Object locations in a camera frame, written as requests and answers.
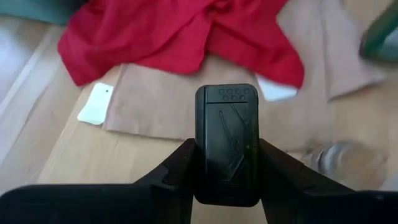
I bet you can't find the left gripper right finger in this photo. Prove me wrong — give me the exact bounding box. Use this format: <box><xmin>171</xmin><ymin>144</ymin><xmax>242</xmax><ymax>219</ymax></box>
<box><xmin>259</xmin><ymin>139</ymin><xmax>398</xmax><ymax>224</ymax></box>

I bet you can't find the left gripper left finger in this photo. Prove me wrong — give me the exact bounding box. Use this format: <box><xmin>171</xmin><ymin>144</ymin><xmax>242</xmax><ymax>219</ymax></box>
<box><xmin>0</xmin><ymin>139</ymin><xmax>196</xmax><ymax>224</ymax></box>

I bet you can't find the black spice tin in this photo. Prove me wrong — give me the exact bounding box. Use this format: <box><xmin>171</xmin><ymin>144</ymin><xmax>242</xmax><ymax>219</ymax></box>
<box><xmin>195</xmin><ymin>83</ymin><xmax>261</xmax><ymax>208</ymax></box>

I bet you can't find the green-lidded glass spice jar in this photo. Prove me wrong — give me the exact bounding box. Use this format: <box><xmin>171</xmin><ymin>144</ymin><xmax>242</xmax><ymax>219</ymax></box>
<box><xmin>359</xmin><ymin>0</ymin><xmax>398</xmax><ymax>62</ymax></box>

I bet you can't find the white paper tag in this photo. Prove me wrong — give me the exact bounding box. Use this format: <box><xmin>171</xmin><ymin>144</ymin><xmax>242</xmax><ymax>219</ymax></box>
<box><xmin>76</xmin><ymin>82</ymin><xmax>115</xmax><ymax>126</ymax></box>
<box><xmin>254</xmin><ymin>73</ymin><xmax>299</xmax><ymax>103</ymax></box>

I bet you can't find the red cloth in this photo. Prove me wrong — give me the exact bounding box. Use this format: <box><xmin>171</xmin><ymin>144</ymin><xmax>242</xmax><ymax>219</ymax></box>
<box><xmin>57</xmin><ymin>0</ymin><xmax>305</xmax><ymax>90</ymax></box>

